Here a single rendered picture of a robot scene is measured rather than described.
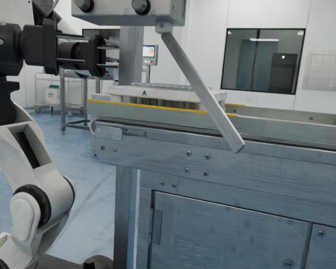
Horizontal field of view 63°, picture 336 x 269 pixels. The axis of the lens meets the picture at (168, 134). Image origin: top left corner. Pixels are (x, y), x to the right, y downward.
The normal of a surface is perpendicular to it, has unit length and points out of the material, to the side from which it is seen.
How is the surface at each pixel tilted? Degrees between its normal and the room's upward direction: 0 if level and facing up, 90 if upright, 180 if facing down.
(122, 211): 90
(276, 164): 90
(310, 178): 90
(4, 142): 112
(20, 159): 90
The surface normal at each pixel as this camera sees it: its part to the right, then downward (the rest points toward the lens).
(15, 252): -0.32, 0.18
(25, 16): 0.95, 0.13
